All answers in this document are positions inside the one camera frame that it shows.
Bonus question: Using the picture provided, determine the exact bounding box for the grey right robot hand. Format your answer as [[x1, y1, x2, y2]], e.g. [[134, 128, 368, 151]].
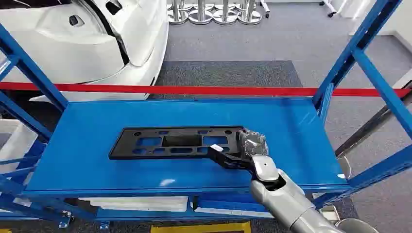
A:
[[207, 128, 280, 183]]

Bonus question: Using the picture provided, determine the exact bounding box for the black plastic plate bracket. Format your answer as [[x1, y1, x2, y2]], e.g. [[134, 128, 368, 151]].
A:
[[108, 126, 247, 161]]

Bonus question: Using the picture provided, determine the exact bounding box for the clear plastic film wrap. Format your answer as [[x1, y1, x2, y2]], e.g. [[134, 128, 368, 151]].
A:
[[239, 129, 269, 158]]

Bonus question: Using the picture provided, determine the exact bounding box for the white plastic bin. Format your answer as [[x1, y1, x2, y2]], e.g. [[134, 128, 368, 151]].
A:
[[79, 196, 189, 213], [192, 207, 274, 220]]

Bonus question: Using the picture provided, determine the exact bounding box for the small metal floor plate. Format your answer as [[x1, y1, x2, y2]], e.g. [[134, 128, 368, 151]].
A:
[[320, 205, 341, 224]]

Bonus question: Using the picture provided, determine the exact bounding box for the yellow floor tape square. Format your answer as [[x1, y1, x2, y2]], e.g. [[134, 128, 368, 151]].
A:
[[150, 221, 252, 233]]

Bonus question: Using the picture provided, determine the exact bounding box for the red barrier belt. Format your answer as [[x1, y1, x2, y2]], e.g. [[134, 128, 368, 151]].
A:
[[0, 82, 412, 98]]

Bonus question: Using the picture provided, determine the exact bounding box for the white wheeled stand leg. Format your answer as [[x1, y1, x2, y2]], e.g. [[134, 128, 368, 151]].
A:
[[320, 0, 337, 17], [260, 0, 271, 18]]

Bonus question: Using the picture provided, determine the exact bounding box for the white car body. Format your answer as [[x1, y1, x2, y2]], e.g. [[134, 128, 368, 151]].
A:
[[0, 0, 170, 102]]

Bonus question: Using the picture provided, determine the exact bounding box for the white plastic crate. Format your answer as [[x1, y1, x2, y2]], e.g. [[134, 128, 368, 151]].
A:
[[0, 119, 38, 166]]

